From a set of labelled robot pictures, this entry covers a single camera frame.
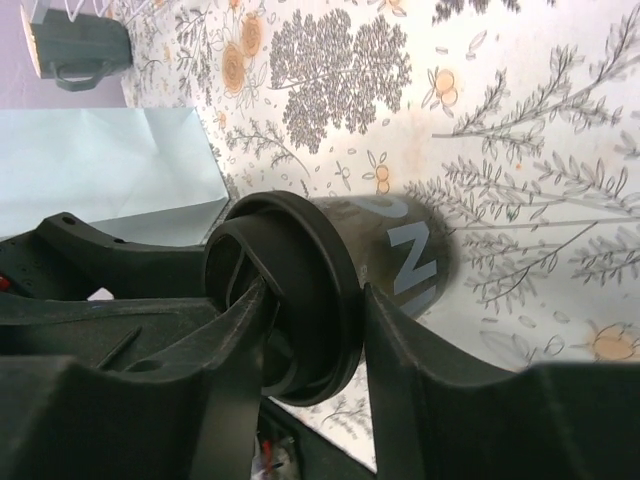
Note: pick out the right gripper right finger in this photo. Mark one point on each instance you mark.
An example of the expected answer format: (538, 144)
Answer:
(440, 413)

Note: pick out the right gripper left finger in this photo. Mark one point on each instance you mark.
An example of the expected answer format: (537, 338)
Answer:
(188, 411)

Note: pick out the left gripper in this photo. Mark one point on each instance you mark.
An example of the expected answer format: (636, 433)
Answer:
(285, 448)

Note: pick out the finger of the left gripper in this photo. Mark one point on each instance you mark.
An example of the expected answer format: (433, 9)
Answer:
(66, 260)

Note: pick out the black coffee lid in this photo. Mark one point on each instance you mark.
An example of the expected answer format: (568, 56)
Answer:
(317, 335)

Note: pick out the dark coffee cup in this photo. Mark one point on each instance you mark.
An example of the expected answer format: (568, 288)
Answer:
(398, 244)

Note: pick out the light blue paper bag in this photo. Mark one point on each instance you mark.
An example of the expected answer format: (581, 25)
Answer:
(146, 175)

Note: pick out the grey straw holder cup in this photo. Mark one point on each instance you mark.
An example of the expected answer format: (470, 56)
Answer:
(75, 54)

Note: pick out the floral table mat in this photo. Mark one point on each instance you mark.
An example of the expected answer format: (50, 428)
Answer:
(517, 120)

